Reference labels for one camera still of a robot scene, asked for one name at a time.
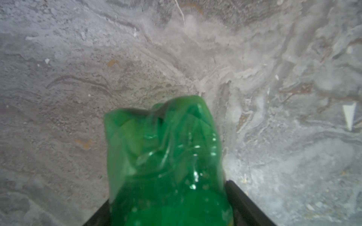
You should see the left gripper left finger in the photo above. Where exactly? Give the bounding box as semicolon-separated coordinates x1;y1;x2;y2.
83;200;111;226

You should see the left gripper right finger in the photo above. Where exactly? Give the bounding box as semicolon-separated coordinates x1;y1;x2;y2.
225;180;276;226

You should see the green plastic bottle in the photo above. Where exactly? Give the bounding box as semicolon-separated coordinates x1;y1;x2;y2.
104;96;234;226

